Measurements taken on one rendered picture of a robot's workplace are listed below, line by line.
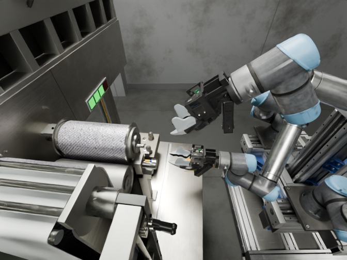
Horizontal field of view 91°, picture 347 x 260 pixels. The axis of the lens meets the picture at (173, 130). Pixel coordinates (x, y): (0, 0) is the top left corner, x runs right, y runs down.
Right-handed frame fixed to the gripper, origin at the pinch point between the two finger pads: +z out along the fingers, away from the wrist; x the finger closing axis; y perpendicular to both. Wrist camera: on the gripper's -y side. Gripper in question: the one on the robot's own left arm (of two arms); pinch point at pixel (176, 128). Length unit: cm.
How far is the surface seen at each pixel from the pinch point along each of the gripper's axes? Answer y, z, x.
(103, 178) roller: 8.8, 14.4, 17.3
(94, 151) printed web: 10.0, 27.9, 4.1
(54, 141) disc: 20.9, 36.1, 3.5
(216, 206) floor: -128, 59, -33
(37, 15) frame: 49, 22, -24
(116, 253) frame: 9.2, -1.2, 33.2
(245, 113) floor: -164, 16, -184
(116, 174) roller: 2.1, 22.1, 10.3
